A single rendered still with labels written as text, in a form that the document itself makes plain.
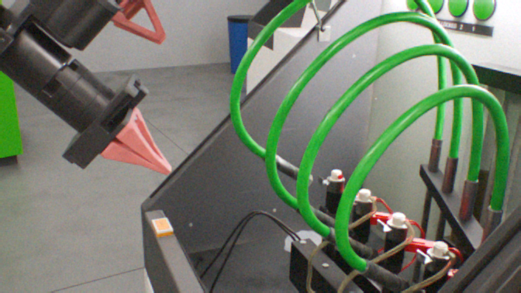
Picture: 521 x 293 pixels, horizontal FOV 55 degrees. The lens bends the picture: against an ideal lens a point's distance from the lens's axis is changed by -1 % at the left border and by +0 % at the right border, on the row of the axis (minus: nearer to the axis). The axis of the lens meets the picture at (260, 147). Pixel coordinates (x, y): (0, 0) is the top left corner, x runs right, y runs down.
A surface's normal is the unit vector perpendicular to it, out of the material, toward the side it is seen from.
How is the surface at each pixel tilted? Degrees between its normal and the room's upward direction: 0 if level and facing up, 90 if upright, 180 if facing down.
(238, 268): 0
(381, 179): 90
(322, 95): 90
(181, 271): 0
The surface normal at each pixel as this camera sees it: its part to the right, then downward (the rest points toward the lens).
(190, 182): 0.39, 0.33
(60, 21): 0.06, 0.21
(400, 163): -0.92, 0.11
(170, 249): 0.03, -0.94
